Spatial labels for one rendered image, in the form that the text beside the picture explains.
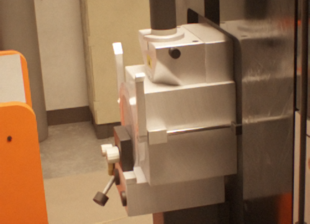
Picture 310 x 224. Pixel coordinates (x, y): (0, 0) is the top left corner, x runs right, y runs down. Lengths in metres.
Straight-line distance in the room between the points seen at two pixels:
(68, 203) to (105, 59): 2.24
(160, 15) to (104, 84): 3.22
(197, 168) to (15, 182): 0.45
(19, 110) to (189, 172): 0.42
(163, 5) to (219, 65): 0.08
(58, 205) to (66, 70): 2.60
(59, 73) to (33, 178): 3.15
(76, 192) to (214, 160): 1.05
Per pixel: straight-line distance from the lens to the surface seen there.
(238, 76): 0.64
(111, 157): 0.68
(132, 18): 3.80
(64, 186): 1.74
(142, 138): 0.63
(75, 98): 4.25
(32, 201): 1.08
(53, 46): 4.15
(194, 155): 0.66
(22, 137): 1.03
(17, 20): 3.81
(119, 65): 0.72
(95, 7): 3.75
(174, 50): 0.62
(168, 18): 0.65
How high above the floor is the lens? 1.44
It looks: 19 degrees down
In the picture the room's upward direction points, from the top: 3 degrees counter-clockwise
